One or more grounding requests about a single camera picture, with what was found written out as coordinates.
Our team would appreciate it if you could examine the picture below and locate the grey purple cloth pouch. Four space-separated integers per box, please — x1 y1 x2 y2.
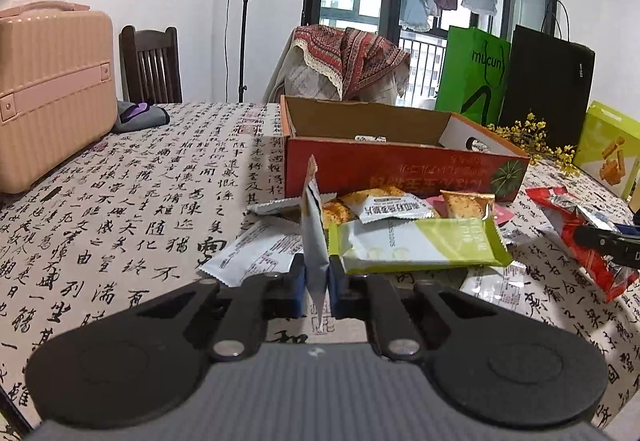
111 99 168 134

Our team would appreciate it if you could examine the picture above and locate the studio light on stand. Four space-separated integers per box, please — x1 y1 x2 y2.
220 0 263 104

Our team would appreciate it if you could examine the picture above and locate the red cardboard box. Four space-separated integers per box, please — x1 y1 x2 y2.
280 95 531 204

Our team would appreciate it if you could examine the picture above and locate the red snack packet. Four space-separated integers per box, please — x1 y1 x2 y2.
525 186 640 304

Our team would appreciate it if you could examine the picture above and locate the pink snack packet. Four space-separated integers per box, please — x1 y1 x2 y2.
492 203 515 228

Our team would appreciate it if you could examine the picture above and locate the white grey snack packet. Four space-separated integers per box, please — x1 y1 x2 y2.
300 155 332 329

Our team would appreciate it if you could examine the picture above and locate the green snack box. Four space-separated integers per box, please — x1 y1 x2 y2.
572 101 640 202

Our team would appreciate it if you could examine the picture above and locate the yellow flower sprig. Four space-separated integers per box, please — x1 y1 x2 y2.
486 112 581 176

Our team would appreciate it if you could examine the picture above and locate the green white snack bar packet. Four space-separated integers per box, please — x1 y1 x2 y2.
327 217 515 276

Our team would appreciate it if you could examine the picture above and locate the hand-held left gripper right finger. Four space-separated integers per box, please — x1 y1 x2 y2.
327 267 506 363

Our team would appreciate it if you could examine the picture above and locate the dark wooden chair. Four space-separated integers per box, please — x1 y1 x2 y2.
119 25 183 104

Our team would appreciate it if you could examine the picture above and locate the green paper bag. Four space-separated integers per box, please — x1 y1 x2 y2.
434 25 512 126

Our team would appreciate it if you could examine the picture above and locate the pink suitcase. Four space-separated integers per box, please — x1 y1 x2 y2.
0 1 118 194

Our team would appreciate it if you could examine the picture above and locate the red patterned cloth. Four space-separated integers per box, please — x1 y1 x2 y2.
292 25 411 100

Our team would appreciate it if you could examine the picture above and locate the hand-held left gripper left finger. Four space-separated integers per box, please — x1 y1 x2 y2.
132 266 307 363

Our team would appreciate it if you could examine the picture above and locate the black paper bag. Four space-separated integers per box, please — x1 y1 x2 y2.
499 0 597 146

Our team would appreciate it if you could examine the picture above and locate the silver white snack packet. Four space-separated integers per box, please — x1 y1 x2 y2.
246 197 307 223

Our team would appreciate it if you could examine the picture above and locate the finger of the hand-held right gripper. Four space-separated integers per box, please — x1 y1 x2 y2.
574 225 626 258

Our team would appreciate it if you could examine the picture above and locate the orange cracker packet white label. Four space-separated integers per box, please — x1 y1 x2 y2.
321 187 437 231

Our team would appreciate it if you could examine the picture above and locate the beige quilted jacket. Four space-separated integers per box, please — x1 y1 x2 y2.
263 41 408 109

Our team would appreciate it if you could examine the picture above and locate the orange snack packet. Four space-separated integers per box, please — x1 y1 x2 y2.
440 190 497 222

